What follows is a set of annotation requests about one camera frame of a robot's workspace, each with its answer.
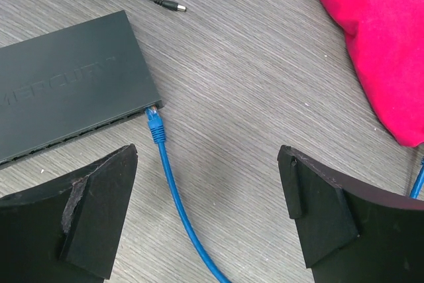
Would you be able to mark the red cloth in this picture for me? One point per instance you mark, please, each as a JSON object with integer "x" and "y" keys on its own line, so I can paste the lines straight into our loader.
{"x": 384, "y": 39}

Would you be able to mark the black network switch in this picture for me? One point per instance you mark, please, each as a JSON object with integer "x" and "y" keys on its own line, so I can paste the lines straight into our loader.
{"x": 70, "y": 82}

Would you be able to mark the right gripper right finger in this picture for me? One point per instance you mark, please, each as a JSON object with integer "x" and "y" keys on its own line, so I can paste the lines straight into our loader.
{"x": 351, "y": 231}

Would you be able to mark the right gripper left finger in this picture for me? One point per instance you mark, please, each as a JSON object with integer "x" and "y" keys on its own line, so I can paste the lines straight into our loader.
{"x": 68, "y": 229}

